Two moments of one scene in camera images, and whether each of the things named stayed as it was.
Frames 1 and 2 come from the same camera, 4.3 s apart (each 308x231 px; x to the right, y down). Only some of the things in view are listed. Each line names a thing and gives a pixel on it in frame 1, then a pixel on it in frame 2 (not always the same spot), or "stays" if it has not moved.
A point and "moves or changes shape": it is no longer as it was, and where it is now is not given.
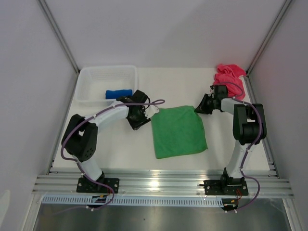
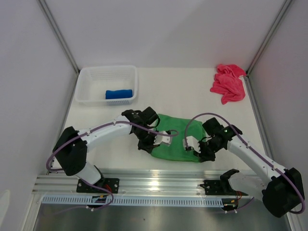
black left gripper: [135, 125] → [148, 147]
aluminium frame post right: [268, 37] stays
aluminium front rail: [261, 183] stays
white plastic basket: [93, 82] stays
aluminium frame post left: [59, 34] stays
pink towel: [229, 75] stays
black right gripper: [201, 108] → [202, 157]
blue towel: [116, 94] stays
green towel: [177, 131] moves or changes shape
